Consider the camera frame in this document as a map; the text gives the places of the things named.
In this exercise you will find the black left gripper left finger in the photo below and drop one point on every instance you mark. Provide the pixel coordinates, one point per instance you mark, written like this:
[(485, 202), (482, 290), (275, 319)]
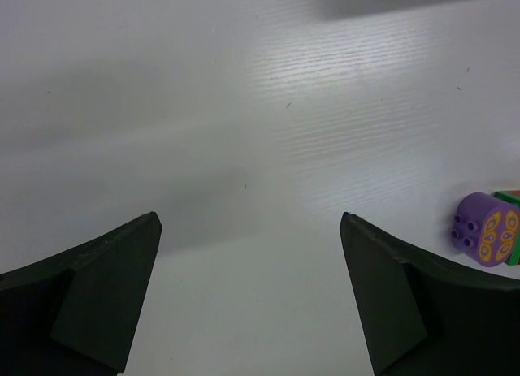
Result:
[(76, 313)]

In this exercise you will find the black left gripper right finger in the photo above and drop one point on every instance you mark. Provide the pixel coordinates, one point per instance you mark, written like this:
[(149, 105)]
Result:
[(423, 314)]

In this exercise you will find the purple butterfly lego brick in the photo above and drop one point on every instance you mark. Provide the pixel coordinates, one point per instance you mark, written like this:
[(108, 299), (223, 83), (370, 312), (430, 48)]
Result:
[(478, 223)]

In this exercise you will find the green red lego bricks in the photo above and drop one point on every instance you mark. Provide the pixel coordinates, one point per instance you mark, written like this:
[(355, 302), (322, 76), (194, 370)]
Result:
[(510, 238)]

